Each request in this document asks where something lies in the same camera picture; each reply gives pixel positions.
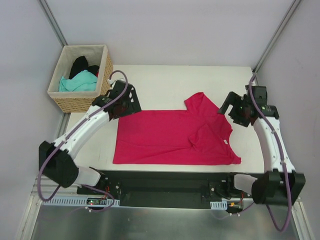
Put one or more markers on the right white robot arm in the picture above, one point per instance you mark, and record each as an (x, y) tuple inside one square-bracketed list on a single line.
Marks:
[(272, 150)]

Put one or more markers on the left aluminium frame post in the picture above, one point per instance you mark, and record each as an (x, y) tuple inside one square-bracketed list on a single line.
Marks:
[(53, 22)]

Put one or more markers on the pink t shirt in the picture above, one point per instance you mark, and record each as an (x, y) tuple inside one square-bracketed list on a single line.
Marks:
[(196, 135)]

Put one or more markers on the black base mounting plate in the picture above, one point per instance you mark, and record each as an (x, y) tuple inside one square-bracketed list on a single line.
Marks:
[(159, 189)]

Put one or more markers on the teal t shirt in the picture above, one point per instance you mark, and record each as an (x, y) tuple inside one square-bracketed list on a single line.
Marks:
[(84, 81)]

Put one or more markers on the right slotted cable duct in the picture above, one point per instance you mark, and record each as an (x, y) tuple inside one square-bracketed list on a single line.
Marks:
[(219, 205)]

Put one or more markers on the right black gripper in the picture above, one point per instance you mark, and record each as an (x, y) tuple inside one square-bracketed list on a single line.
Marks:
[(231, 105)]

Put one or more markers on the aluminium front rail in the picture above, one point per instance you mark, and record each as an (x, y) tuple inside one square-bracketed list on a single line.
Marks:
[(194, 190)]

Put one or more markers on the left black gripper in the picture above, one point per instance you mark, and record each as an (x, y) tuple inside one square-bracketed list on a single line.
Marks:
[(133, 100)]

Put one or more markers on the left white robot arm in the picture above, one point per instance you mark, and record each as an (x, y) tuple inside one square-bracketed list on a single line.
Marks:
[(57, 159)]

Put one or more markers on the black t shirt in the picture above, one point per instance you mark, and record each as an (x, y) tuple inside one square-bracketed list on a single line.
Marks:
[(80, 64)]

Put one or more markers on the slotted cable duct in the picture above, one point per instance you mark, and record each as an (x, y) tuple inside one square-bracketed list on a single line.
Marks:
[(68, 201), (219, 205)]

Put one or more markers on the wicker laundry basket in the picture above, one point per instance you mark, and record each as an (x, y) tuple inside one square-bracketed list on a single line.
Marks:
[(80, 101)]

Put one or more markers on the left slotted cable duct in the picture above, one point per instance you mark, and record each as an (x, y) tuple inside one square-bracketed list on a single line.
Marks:
[(68, 201)]

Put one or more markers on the right aluminium frame post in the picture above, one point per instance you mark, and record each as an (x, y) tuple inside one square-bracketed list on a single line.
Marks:
[(293, 7)]

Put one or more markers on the aluminium frame post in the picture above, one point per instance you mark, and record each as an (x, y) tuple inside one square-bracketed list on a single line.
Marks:
[(53, 22), (293, 7)]

